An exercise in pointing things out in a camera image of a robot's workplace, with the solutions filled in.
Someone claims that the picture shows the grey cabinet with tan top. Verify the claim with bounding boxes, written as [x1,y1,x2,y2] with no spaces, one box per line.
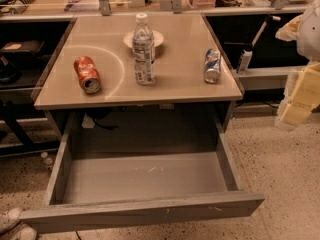
[31,13,245,142]

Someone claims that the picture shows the blue pepsi can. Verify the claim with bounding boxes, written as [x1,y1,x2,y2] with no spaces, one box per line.
[204,48,221,84]

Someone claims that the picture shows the open grey top drawer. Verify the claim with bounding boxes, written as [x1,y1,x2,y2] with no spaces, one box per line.
[22,110,264,233]

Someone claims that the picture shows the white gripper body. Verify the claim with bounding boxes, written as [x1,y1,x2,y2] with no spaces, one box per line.
[297,0,320,61]

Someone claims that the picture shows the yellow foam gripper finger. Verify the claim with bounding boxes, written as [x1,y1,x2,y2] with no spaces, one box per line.
[275,15,302,42]
[275,63,320,129]

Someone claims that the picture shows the plastic bottle on floor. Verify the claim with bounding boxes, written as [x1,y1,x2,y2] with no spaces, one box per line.
[40,152,54,171]

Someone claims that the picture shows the clear plastic water bottle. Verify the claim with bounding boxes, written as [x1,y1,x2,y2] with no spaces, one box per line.
[132,13,155,85]

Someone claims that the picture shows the red coke can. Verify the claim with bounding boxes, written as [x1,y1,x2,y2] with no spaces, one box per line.
[74,56,101,94]

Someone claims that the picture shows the white shoe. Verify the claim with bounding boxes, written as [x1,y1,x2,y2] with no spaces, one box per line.
[0,208,37,240]

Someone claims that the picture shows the small white plate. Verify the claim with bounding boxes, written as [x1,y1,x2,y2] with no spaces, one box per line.
[123,31,164,48]

